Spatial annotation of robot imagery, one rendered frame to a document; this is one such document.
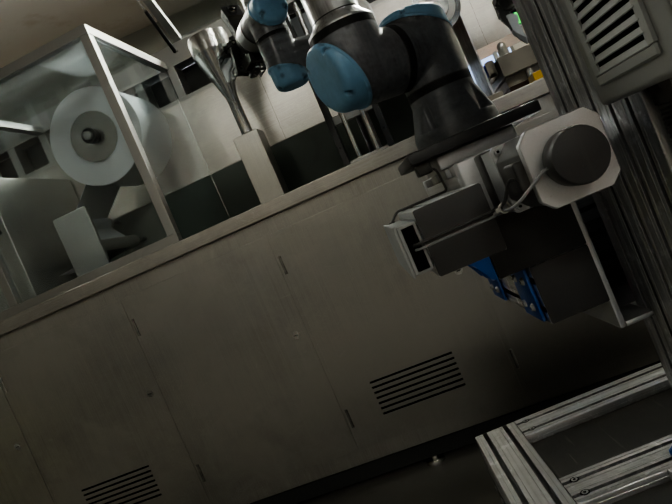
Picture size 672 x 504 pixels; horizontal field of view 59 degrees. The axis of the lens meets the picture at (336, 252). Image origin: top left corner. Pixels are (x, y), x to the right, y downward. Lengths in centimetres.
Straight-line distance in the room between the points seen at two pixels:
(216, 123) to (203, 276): 79
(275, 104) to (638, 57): 181
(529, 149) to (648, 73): 12
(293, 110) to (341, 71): 135
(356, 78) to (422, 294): 84
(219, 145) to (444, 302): 114
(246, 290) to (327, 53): 93
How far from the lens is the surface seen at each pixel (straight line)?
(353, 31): 99
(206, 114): 240
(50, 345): 204
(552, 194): 65
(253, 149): 205
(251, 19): 130
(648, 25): 61
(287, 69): 125
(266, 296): 172
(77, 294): 193
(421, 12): 107
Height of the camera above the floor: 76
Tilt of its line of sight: 2 degrees down
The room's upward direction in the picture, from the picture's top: 23 degrees counter-clockwise
